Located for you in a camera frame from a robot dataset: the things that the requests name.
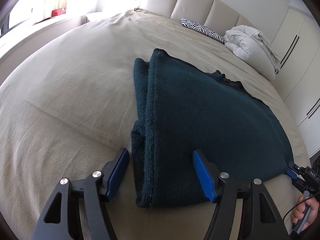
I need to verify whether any dark teal knit sweater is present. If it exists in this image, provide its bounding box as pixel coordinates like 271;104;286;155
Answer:
131;49;293;209

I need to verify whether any person's right hand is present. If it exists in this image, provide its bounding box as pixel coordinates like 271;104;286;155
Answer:
290;193;320;233

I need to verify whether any beige bed cover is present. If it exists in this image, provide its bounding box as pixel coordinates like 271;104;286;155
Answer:
1;10;310;239

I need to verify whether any white folded duvet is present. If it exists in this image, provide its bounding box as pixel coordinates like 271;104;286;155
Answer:
223;25;280;81

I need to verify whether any zebra print pillow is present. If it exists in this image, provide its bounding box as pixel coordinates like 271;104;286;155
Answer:
180;17;225;44

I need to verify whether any red box on windowsill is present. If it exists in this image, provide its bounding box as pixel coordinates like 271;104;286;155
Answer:
51;7;66;17

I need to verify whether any cream padded headboard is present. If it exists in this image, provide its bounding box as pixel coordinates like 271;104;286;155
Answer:
137;0;253;34

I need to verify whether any black cable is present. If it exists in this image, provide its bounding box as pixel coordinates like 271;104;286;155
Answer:
282;192;320;230

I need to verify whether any white wardrobe with black handles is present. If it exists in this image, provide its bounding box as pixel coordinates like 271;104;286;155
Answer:
272;5;319;157

